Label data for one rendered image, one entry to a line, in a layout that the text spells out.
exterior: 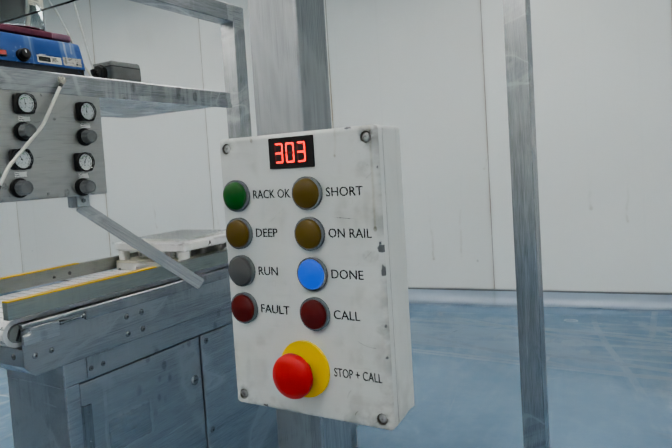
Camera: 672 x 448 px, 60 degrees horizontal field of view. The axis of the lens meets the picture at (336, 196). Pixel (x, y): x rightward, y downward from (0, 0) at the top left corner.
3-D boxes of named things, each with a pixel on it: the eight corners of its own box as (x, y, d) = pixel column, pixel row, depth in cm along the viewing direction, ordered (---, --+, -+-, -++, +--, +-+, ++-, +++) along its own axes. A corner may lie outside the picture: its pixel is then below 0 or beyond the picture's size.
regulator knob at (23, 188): (18, 198, 98) (16, 171, 97) (10, 198, 99) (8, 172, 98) (37, 196, 100) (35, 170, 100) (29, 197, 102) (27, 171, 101)
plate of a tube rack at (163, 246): (182, 237, 174) (182, 230, 173) (247, 238, 161) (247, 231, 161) (114, 250, 152) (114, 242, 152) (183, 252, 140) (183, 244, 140)
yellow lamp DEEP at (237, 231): (247, 248, 54) (245, 219, 54) (224, 248, 56) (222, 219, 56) (252, 247, 55) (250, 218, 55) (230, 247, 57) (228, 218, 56)
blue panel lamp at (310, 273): (322, 291, 51) (320, 260, 51) (296, 289, 52) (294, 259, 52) (327, 289, 51) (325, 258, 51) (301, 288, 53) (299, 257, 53)
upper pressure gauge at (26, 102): (17, 113, 99) (15, 91, 99) (13, 114, 99) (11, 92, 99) (38, 114, 102) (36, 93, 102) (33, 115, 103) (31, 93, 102)
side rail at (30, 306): (8, 321, 101) (6, 303, 101) (3, 320, 102) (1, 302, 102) (361, 227, 215) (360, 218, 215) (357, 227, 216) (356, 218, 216)
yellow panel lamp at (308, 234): (320, 250, 50) (318, 218, 50) (293, 249, 52) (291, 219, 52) (325, 249, 51) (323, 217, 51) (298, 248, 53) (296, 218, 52)
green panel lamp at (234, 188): (244, 210, 54) (242, 181, 54) (222, 211, 56) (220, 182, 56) (250, 209, 55) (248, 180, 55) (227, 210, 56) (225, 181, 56)
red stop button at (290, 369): (307, 405, 50) (304, 359, 49) (269, 398, 52) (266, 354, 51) (334, 386, 54) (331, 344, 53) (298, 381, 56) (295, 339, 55)
